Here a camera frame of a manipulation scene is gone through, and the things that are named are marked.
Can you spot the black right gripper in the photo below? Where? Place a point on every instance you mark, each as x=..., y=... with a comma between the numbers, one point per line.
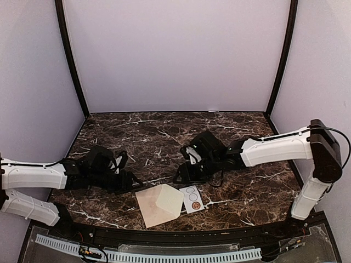
x=186, y=175

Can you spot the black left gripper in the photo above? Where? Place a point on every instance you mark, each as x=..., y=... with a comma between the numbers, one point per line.
x=125, y=186

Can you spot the white sticker sheet with seals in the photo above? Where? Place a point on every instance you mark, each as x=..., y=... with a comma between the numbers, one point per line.
x=192, y=199

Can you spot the pink envelope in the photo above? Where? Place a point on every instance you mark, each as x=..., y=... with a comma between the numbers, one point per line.
x=159, y=204

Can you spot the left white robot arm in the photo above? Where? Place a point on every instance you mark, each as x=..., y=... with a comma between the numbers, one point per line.
x=98, y=168

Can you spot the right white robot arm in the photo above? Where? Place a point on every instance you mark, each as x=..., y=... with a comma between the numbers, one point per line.
x=205, y=155

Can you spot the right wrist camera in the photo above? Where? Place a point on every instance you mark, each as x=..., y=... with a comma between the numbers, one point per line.
x=190, y=154

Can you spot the black front table rail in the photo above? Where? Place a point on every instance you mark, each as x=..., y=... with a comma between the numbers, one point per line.
x=120, y=223

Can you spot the white slotted cable duct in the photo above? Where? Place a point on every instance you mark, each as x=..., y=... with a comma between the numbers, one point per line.
x=139, y=253

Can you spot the black left frame post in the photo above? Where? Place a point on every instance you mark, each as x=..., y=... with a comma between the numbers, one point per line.
x=60, y=14

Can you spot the black frame post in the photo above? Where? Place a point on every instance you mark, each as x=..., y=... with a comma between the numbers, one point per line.
x=60, y=14
x=283, y=57

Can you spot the black right frame post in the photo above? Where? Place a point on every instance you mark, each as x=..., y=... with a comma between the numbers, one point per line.
x=283, y=57

